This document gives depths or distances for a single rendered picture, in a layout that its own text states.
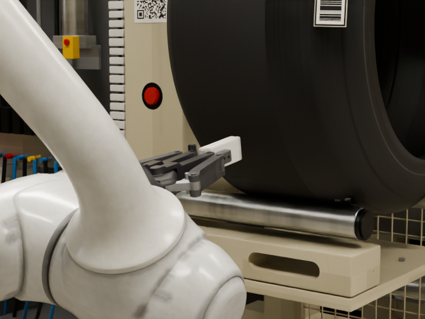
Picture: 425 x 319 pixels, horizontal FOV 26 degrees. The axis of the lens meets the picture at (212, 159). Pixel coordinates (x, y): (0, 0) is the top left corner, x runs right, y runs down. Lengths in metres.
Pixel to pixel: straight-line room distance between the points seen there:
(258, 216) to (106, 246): 0.64
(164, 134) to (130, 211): 0.82
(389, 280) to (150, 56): 0.54
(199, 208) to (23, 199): 0.60
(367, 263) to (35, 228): 0.60
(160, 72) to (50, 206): 0.73
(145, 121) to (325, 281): 0.46
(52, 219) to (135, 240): 0.12
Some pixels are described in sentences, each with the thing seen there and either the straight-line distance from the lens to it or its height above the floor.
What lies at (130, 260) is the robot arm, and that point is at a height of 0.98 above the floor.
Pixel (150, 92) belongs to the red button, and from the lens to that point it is 1.56.
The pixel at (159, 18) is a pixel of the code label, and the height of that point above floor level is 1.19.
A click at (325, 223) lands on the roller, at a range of 1.30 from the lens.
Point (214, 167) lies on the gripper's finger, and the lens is 1.06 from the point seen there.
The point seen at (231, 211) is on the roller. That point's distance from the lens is 1.39.
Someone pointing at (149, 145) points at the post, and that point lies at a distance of 1.57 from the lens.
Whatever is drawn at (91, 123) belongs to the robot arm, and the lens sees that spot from 0.70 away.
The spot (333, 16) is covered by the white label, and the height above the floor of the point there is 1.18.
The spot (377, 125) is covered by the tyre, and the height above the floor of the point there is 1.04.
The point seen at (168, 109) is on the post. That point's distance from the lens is 1.54.
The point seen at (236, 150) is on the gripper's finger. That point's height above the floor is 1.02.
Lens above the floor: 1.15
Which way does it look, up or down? 7 degrees down
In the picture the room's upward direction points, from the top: straight up
